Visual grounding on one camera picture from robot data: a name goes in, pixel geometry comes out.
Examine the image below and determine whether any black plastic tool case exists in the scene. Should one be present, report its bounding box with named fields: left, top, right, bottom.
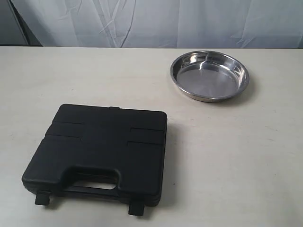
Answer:
left=22, top=104, right=167, bottom=216

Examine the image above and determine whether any white backdrop cloth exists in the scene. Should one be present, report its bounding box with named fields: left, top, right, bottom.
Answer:
left=13, top=0, right=303, bottom=49

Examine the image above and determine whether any round stainless steel tray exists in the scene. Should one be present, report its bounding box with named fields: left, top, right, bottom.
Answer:
left=170, top=51, right=250, bottom=103

